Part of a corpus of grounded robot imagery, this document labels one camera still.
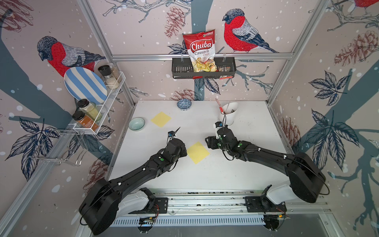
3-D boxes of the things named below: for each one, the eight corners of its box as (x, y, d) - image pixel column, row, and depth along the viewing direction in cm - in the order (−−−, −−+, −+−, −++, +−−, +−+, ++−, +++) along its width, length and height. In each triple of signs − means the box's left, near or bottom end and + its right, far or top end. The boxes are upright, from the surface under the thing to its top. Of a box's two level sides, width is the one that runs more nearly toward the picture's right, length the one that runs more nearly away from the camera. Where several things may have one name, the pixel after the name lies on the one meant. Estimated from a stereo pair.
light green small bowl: (128, 131, 104) (126, 128, 101) (132, 120, 111) (130, 117, 108) (143, 131, 104) (142, 128, 101) (146, 120, 111) (145, 117, 108)
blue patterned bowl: (175, 106, 120) (174, 103, 118) (182, 99, 126) (181, 96, 123) (186, 112, 116) (186, 109, 114) (193, 104, 122) (193, 101, 119)
